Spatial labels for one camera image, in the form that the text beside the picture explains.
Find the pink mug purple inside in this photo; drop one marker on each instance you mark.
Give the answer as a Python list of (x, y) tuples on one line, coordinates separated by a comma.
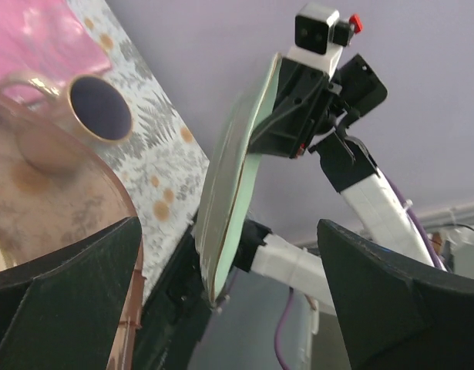
[(87, 109)]

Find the green rimmed plate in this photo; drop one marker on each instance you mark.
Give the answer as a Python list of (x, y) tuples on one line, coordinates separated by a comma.
[(229, 183)]

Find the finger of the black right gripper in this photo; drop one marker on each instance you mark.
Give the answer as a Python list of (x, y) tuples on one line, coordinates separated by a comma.
[(281, 134)]

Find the floral tablecloth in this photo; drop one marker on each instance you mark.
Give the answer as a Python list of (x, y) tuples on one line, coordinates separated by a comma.
[(161, 165)]

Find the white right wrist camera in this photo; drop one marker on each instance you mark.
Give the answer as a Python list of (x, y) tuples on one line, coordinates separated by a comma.
[(320, 36)]

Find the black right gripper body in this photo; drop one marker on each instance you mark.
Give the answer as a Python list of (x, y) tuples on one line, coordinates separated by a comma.
[(308, 103)]

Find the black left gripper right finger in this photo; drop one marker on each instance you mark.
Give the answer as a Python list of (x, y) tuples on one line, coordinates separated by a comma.
[(395, 312)]

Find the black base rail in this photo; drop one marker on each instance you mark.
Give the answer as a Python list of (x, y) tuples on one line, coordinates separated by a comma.
[(175, 315)]

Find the pink transparent plastic bin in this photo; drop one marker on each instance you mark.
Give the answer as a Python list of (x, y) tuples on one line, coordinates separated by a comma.
[(43, 212)]

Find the pink satin cloth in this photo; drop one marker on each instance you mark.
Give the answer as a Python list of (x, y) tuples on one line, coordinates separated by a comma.
[(46, 37)]

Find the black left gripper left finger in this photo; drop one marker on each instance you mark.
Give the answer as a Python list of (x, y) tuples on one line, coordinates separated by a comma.
[(62, 310)]

